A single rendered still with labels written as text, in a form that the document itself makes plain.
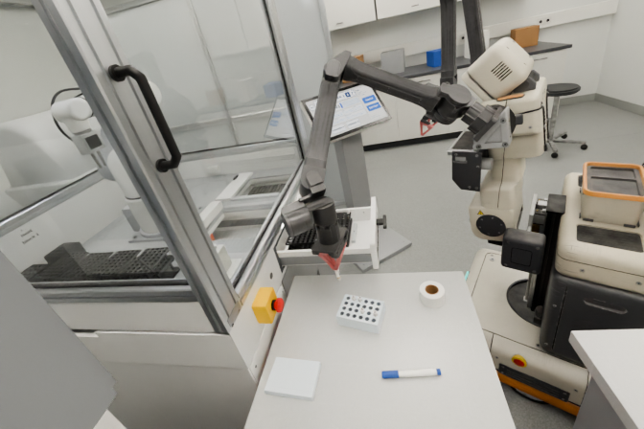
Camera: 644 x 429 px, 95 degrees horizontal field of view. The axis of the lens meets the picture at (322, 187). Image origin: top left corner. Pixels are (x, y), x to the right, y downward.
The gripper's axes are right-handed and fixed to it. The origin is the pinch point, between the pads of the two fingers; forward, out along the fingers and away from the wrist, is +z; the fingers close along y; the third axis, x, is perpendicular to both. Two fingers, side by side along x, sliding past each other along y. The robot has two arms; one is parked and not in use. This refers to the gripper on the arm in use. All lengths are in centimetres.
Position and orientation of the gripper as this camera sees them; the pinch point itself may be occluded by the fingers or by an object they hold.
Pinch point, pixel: (335, 265)
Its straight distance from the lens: 81.0
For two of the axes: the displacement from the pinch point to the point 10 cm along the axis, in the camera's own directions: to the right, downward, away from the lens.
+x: 9.2, 0.0, -3.9
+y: -3.4, 4.7, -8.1
